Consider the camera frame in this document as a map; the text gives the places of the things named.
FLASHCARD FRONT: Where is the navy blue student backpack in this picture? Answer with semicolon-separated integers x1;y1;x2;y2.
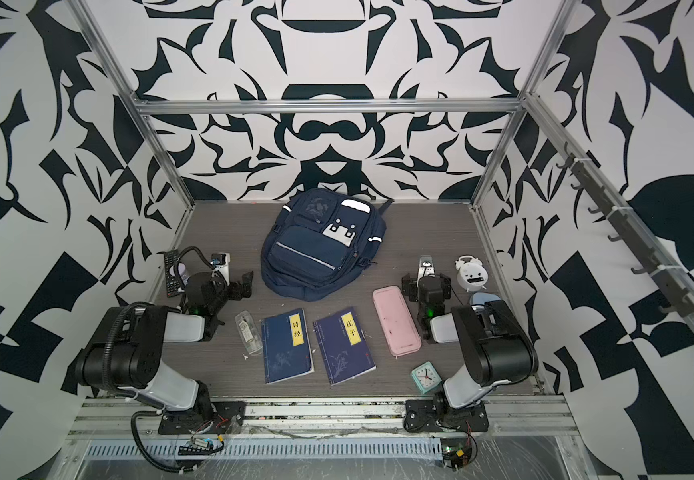
260;188;392;302

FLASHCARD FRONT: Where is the purple book yellow label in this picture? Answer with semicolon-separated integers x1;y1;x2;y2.
313;307;376;386

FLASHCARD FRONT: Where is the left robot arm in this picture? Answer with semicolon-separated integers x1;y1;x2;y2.
73;272;254;421

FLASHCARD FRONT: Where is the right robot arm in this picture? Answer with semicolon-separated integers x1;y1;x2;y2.
401;274;538;410

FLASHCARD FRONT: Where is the small purple bottle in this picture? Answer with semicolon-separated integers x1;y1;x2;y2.
179;264;190;285

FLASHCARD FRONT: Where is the black remote control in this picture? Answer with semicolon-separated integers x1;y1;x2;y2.
162;249;183;298

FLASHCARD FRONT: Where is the clear plastic pen box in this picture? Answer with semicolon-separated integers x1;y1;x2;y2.
235;311;263;355

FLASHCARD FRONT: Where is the light blue small case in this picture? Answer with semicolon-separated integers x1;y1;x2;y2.
469;291;501;306

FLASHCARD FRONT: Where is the pink pencil case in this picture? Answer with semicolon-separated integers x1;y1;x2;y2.
372;285;422;358

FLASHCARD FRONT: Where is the blue book yellow label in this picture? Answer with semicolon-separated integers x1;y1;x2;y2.
261;308;314;385

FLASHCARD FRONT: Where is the green square alarm clock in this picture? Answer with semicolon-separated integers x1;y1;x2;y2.
410;361;442;394

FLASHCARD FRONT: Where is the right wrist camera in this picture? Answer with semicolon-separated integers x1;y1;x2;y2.
417;255;435;280

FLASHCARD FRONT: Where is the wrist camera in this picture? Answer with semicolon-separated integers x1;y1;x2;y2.
210;252;230;284
417;255;435;280

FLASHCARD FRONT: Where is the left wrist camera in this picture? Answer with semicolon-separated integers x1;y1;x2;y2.
210;252;230;284

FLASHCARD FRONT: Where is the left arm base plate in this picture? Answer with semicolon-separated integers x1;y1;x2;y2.
158;400;247;435

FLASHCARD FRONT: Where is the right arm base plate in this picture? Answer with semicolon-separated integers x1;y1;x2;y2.
403;399;490;433

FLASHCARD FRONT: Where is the black corrugated cable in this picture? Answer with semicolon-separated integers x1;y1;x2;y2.
129;410;228;475

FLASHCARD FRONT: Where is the aluminium frame rail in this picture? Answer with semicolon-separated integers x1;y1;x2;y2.
64;394;582;439

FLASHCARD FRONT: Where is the wall hook rail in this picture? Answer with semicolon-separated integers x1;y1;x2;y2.
562;153;694;318

